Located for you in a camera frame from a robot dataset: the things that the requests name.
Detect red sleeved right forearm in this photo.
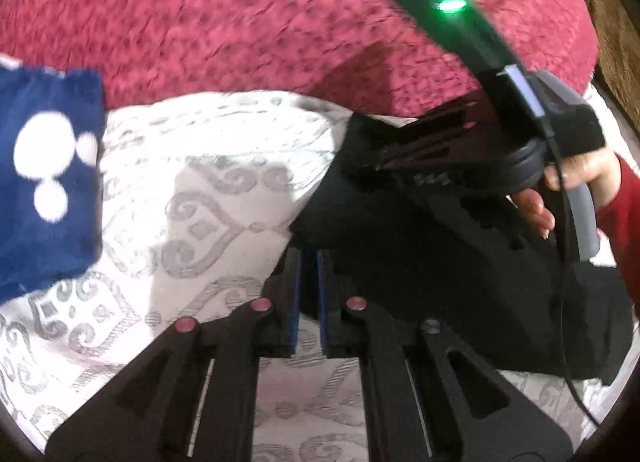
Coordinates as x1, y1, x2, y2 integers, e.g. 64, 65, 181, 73
597, 159, 640, 315

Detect white grey patterned bedsheet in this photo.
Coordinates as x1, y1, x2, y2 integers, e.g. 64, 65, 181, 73
1, 91, 639, 461

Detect navy blue star-print garment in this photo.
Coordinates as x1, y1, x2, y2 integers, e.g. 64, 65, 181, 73
1, 55, 105, 302

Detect red textured blanket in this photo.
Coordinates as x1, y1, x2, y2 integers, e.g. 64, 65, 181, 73
1, 0, 598, 117

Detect person right hand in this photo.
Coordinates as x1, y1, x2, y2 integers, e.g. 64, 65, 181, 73
511, 148, 622, 239

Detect black pants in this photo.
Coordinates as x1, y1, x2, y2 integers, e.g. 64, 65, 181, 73
291, 115, 634, 383

